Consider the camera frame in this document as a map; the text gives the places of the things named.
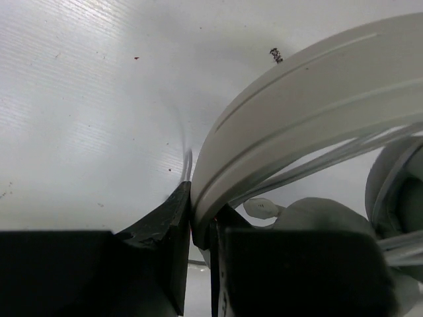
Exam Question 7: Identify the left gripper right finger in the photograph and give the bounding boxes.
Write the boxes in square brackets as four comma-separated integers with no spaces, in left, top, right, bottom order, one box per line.
[209,206,398,316]

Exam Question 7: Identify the white grey headphones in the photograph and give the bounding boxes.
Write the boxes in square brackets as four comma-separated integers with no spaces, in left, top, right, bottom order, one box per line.
[191,13,422,300]

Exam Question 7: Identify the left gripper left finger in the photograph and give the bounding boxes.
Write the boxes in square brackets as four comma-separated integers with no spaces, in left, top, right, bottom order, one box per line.
[1,182,191,316]

